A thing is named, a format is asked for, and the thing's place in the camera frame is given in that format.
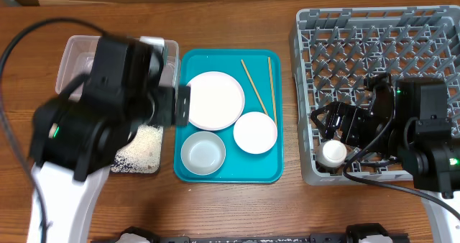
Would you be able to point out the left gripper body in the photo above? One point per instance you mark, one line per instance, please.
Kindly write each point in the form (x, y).
(165, 108)

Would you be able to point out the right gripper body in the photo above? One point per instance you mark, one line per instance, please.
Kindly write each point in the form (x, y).
(359, 127)

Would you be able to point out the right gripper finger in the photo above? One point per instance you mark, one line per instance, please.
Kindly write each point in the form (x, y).
(323, 118)
(336, 136)

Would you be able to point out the white cup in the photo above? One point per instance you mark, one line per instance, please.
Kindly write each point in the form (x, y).
(331, 154)

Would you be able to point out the grey bowl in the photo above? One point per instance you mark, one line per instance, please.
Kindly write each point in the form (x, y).
(203, 153)

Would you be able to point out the white rice pile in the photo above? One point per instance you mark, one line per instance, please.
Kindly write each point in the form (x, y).
(142, 151)

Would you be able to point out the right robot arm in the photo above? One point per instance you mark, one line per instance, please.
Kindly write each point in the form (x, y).
(407, 119)

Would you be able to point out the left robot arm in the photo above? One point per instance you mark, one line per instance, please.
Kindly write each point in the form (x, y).
(77, 134)

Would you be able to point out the large white plate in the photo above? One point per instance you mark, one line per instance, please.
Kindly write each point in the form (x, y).
(217, 100)

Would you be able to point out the black food tray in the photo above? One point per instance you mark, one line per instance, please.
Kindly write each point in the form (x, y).
(143, 153)

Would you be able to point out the small white plate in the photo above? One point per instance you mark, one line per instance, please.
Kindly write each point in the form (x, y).
(255, 133)

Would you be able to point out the grey dish rack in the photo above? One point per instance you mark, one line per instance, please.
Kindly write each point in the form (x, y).
(334, 50)

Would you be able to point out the left wooden chopstick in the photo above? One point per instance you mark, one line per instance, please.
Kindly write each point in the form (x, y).
(254, 87)

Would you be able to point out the wooden chopstick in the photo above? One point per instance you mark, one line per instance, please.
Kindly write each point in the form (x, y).
(272, 90)
(254, 87)

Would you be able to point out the teal plastic tray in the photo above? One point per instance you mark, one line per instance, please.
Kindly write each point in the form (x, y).
(239, 166)

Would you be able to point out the right wooden chopstick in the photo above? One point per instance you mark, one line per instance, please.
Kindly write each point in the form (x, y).
(272, 90)

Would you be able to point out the clear plastic bin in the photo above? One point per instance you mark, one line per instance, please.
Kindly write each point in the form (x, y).
(80, 51)

